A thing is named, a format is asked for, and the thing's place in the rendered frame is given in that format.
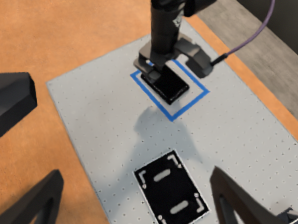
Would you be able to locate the blue tape outline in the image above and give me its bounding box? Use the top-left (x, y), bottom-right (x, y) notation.
top-left (131, 60), bottom-right (209, 122)

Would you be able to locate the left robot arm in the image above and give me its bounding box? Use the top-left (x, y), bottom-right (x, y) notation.
top-left (151, 0), bottom-right (218, 80)

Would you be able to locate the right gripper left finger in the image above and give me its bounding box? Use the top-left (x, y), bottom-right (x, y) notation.
top-left (0, 169), bottom-right (64, 224)

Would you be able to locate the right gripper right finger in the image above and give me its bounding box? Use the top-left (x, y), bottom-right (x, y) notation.
top-left (210, 167), bottom-right (287, 224)

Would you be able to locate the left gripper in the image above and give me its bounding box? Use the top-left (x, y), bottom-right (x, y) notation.
top-left (134, 25), bottom-right (212, 84)

